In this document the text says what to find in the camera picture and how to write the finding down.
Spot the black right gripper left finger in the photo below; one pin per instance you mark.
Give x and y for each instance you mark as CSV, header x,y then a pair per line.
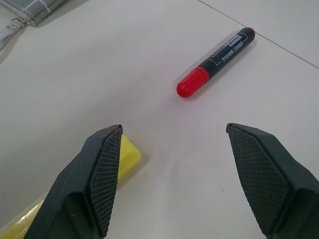
x,y
82,189

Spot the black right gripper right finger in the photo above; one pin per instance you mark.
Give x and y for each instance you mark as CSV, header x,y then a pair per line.
x,y
271,184

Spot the grey checked pencil pouch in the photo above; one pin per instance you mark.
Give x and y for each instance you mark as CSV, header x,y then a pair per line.
x,y
23,12

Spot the yellow highlighter pen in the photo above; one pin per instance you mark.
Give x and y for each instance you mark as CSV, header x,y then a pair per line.
x,y
128,156

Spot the black marker with red cap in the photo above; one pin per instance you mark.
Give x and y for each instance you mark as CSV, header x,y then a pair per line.
x,y
217,61

